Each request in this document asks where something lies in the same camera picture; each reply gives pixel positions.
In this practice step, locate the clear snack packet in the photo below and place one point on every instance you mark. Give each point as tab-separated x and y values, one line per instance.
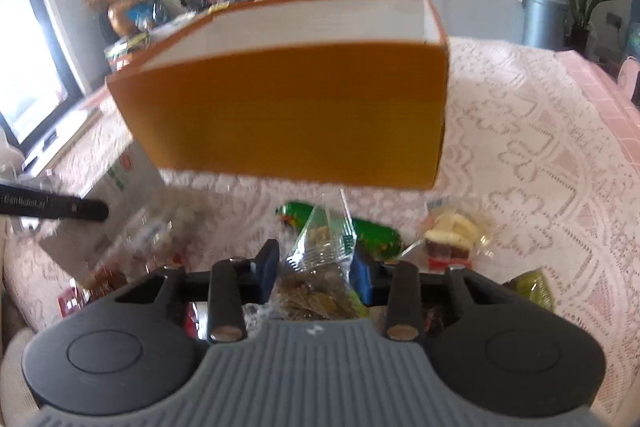
160	232

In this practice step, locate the green snack packet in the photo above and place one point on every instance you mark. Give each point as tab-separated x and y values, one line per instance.
380	237

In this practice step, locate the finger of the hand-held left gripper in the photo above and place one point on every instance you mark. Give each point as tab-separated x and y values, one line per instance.
60	206

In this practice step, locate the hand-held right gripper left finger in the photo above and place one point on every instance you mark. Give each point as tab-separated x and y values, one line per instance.
266	269

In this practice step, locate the orange gourd ornament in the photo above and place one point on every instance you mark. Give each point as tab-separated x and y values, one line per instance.
120	19

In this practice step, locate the yellow-green snack packet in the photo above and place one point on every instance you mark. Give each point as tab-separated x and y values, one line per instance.
535	289

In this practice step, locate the grey trash can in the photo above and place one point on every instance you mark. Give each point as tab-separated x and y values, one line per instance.
545	22

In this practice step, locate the tall potted plant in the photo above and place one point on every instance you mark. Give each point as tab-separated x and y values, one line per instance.
580	37

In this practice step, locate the pink checked sheet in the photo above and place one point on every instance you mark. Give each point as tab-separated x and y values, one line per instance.
600	87

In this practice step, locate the clear packet of yellow cakes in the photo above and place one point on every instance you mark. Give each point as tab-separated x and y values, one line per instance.
452	232

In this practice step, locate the white low cabinet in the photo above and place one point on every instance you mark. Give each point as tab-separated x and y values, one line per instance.
475	17

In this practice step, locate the black framed window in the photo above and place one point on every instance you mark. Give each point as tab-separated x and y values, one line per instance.
30	32

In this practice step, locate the clear packet of brown crisps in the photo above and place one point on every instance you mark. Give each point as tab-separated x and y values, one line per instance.
315	287

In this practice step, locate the red snack packet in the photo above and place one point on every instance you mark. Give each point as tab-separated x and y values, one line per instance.
72	302

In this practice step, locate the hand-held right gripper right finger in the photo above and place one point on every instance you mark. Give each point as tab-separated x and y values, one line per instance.
361	277

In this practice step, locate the orange cardboard box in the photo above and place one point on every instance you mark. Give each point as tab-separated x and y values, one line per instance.
280	117

